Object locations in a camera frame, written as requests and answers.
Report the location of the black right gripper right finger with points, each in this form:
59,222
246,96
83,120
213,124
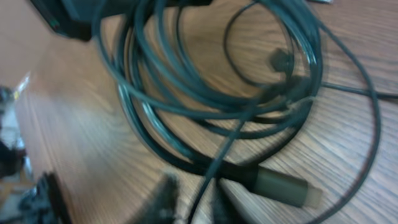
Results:
223,210

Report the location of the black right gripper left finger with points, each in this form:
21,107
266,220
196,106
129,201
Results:
160,207

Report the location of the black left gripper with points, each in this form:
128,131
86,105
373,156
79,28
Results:
73,18

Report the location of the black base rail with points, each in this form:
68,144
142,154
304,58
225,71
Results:
44,203

